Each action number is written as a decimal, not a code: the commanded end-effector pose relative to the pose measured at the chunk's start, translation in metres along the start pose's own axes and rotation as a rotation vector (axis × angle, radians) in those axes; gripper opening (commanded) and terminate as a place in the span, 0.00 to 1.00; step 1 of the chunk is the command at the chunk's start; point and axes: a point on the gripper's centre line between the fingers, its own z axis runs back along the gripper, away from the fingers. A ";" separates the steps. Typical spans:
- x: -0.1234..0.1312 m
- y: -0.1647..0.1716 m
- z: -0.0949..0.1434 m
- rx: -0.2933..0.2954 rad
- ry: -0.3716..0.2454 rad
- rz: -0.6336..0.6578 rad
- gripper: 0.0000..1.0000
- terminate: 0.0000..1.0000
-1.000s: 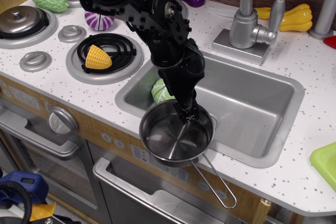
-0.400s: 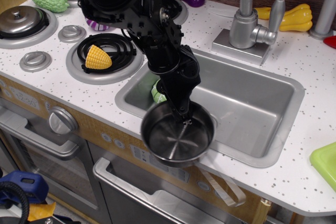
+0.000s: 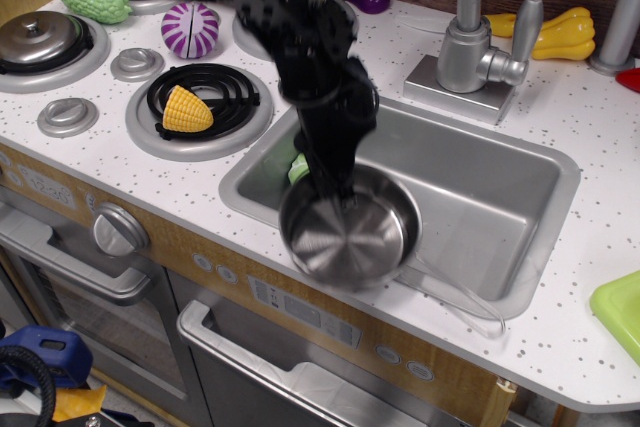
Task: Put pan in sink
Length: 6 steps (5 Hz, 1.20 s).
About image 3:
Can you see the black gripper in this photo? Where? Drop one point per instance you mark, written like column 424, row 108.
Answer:
column 333, row 121

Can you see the steel pan with wire handle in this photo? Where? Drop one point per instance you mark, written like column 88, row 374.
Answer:
column 372, row 244

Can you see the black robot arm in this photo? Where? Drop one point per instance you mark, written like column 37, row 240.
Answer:
column 304, row 38

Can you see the silver toy sink basin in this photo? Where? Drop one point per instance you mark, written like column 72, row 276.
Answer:
column 492, row 206

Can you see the green toy cabbage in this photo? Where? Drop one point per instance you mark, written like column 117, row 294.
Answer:
column 298, row 169

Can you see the black front coil burner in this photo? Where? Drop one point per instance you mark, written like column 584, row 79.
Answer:
column 230, row 95

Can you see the silver toy faucet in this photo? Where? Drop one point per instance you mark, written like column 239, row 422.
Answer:
column 470, row 76

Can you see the yellow toy corn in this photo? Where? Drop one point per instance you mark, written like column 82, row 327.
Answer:
column 185, row 112

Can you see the purple striped toy onion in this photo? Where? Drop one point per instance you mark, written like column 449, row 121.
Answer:
column 190, row 30

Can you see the silver oven dial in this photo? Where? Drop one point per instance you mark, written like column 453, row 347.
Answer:
column 116, row 232

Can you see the grey stove knob middle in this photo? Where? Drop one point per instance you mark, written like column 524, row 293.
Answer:
column 136, row 65

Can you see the grey stove knob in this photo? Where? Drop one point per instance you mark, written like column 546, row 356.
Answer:
column 136, row 65
column 67, row 117

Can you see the yellow toy pepper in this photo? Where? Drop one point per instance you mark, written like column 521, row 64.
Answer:
column 569, row 36

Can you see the grey stove knob left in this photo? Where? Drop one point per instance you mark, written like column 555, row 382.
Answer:
column 67, row 117

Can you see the lime green plastic plate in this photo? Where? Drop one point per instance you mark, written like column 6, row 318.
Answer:
column 616, row 305

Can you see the red toy item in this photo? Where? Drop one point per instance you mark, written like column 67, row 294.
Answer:
column 629, row 79

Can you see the green toy bitter gourd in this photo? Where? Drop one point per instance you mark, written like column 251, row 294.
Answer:
column 103, row 11

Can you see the blue clamp tool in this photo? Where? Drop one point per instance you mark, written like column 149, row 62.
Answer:
column 65, row 354

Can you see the steel pot lid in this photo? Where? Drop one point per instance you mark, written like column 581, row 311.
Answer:
column 41, row 41

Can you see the yellow cloth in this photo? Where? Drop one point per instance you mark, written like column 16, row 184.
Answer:
column 73, row 403

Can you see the silver dishwasher door handle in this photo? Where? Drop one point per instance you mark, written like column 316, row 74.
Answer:
column 256, row 373

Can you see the grey post right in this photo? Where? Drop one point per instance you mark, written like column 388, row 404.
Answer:
column 614, row 55

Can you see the silver oven door handle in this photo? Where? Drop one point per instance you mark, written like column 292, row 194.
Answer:
column 30, row 239

